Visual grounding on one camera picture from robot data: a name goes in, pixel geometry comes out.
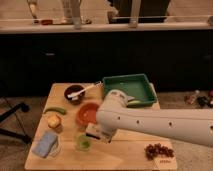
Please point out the yellow apple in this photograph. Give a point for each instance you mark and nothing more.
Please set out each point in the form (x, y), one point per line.
(54, 121)

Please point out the bunch of red grapes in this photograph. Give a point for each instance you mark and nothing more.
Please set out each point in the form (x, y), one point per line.
(154, 150)

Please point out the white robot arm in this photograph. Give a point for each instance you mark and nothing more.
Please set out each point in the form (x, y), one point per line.
(188, 125)

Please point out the wooden table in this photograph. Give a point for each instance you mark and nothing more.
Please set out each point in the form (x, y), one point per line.
(124, 153)

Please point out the small red dish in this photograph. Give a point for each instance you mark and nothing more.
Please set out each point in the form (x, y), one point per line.
(46, 22)

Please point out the green plastic cup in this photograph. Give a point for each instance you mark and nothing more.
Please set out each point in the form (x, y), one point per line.
(83, 142)

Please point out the green plastic tray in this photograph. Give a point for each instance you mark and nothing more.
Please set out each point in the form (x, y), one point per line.
(134, 85)

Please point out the black chair base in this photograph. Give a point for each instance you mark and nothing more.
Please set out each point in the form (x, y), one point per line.
(11, 126)

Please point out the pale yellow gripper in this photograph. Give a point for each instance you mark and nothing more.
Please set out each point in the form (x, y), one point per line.
(107, 137)

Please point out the blue sponge cloth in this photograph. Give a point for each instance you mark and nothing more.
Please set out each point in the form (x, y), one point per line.
(47, 145)

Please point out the orange red bowl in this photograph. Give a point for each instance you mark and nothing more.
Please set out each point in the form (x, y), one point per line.
(87, 114)

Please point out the dark brown bowl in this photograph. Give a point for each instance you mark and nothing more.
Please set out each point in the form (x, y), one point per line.
(72, 90)

